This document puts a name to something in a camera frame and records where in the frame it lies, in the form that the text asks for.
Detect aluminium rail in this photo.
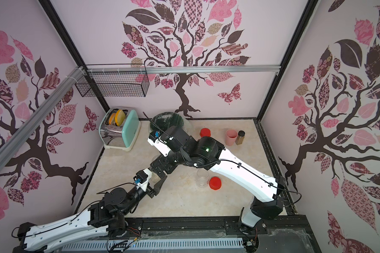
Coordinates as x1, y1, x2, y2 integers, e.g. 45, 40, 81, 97
0, 66, 85, 171
87, 64, 281, 74

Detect oatmeal jar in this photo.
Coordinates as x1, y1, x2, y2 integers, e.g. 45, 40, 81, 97
196, 168, 210, 188

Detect clear jar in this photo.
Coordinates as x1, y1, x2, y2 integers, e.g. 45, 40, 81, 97
151, 172, 161, 184

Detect yellow toast slice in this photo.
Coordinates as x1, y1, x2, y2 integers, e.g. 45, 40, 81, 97
115, 109, 126, 126

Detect black wire basket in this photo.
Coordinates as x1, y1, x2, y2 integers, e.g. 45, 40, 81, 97
75, 63, 150, 98

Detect red jar lid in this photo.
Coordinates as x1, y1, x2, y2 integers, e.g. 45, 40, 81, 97
200, 128, 211, 138
209, 177, 222, 190

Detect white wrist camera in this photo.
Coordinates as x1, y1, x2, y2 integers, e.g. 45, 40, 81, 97
147, 130, 171, 157
134, 169, 152, 192

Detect left aluminium rail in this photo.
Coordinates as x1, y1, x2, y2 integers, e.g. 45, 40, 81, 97
0, 66, 85, 171

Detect pink plastic cup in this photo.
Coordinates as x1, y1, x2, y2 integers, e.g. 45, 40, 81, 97
225, 129, 238, 146

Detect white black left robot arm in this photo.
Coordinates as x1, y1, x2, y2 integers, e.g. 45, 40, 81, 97
12, 176, 167, 253

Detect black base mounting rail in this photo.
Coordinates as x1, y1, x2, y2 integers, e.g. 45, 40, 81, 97
47, 214, 322, 253

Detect white slotted cable duct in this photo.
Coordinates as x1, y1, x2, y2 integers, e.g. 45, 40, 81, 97
56, 238, 245, 253

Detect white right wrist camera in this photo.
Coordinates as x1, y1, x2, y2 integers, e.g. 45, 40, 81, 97
147, 130, 171, 157

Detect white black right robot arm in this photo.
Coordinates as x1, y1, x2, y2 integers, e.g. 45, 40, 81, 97
148, 126, 285, 227

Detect clear plastic bin liner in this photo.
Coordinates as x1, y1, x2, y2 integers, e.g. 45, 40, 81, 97
148, 111, 192, 137

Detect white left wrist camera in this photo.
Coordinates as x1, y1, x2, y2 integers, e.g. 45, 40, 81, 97
134, 169, 152, 192

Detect brown spice jar black lid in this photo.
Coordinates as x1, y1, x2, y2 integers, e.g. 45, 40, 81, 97
235, 130, 246, 145

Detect mint green toaster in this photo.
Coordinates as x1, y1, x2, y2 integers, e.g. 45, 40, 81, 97
99, 108, 141, 152

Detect back aluminium rail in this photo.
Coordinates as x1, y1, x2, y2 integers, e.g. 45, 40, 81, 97
87, 64, 281, 74

